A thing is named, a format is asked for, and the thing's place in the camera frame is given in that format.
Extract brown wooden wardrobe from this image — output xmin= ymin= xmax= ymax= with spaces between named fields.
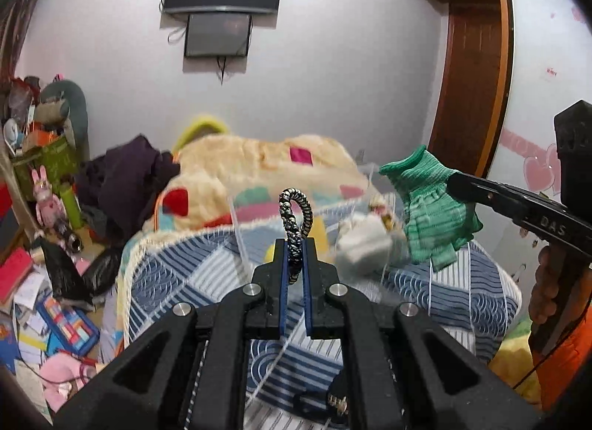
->
xmin=400 ymin=0 xmax=515 ymax=179

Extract dark purple clothes pile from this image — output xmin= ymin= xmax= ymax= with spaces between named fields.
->
xmin=75 ymin=134 xmax=182 ymax=242

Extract small colourful packet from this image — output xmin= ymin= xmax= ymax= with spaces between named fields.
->
xmin=370 ymin=196 xmax=397 ymax=232

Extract green paper bag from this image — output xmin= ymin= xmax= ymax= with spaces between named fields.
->
xmin=13 ymin=136 xmax=80 ymax=202

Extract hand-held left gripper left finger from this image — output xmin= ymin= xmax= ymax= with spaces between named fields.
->
xmin=53 ymin=239 xmax=290 ymax=430

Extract white folded cloth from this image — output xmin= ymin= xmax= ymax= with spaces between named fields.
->
xmin=334 ymin=215 xmax=410 ymax=281

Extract grey-green plush toy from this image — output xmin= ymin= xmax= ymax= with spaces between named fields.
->
xmin=39 ymin=79 xmax=90 ymax=160

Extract red book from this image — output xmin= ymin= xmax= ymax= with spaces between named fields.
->
xmin=0 ymin=247 xmax=36 ymax=305

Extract black strap with buckle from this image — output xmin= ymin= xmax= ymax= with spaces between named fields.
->
xmin=293 ymin=375 xmax=351 ymax=418

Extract green knit glove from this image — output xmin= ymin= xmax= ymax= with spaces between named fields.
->
xmin=379 ymin=145 xmax=484 ymax=272

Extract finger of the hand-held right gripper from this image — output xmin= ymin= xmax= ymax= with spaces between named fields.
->
xmin=446 ymin=171 xmax=562 ymax=225

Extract green bottle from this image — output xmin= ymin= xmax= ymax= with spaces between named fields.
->
xmin=60 ymin=184 xmax=85 ymax=230

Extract dried reed bundle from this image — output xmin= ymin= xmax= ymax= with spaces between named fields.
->
xmin=0 ymin=0 xmax=63 ymax=88

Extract small black wall monitor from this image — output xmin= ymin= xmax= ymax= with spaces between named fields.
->
xmin=184 ymin=13 xmax=253 ymax=59

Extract person's right hand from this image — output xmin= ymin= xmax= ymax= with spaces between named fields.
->
xmin=528 ymin=246 xmax=562 ymax=325

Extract white door with pink hearts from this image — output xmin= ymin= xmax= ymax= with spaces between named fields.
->
xmin=481 ymin=0 xmax=592 ymax=273

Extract pink bunny doll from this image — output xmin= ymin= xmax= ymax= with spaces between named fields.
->
xmin=31 ymin=165 xmax=64 ymax=228

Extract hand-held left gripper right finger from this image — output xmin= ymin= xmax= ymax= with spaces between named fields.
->
xmin=302 ymin=239 xmax=543 ymax=430

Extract clear plastic box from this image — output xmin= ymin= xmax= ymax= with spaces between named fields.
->
xmin=228 ymin=161 xmax=418 ymax=283

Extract beige fleece blanket coloured squares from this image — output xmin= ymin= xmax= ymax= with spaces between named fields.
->
xmin=142 ymin=133 xmax=386 ymax=233

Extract yellow-green plush cloth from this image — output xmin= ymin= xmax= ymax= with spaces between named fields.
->
xmin=173 ymin=114 xmax=231 ymax=154

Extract yellow-green blanket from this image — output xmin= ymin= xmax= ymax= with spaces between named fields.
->
xmin=489 ymin=318 xmax=543 ymax=405

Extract black plastic bag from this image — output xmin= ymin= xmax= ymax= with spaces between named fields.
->
xmin=39 ymin=236 xmax=124 ymax=311

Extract person's right forearm orange sleeve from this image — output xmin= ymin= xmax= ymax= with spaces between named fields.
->
xmin=529 ymin=298 xmax=592 ymax=414

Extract blue patterned box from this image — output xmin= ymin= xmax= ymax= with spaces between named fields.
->
xmin=36 ymin=295 xmax=101 ymax=357

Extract black and white braided hair tie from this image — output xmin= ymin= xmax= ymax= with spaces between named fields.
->
xmin=278 ymin=187 xmax=314 ymax=285

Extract blue striped bed quilt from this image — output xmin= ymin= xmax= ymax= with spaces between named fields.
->
xmin=99 ymin=215 xmax=523 ymax=430

